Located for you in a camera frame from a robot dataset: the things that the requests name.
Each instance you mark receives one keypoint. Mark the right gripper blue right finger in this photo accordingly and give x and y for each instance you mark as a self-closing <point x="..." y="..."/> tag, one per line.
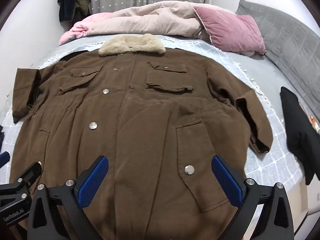
<point x="230" y="181"/>

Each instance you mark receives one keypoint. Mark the pink velvet pillow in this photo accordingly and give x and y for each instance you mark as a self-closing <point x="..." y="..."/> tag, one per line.
<point x="231" y="32"/>

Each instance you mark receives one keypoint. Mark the black folded garment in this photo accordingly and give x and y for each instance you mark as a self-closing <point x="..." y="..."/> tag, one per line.
<point x="302" y="138"/>

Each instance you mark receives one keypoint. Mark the dark clothes hanging on wall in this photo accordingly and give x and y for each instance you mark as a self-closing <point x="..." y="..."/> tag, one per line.
<point x="73" y="11"/>

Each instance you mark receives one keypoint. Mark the brown coat with fur collar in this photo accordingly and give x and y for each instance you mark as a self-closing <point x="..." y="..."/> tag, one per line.
<point x="158" y="118"/>

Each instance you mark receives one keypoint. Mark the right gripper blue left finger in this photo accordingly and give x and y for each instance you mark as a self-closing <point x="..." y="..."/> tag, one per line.
<point x="89" y="181"/>

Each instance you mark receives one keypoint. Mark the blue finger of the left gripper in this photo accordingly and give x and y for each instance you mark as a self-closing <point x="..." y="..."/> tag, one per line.
<point x="4" y="158"/>

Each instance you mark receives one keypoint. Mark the light blue checked blanket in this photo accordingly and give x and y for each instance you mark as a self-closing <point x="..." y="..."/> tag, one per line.
<point x="270" y="139"/>

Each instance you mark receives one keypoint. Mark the grey quilted headboard cushion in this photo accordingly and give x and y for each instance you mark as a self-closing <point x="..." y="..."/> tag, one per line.
<point x="291" y="46"/>

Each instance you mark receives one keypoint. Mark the pink beige duvet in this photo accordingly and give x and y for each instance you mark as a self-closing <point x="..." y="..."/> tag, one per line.
<point x="171" y="18"/>

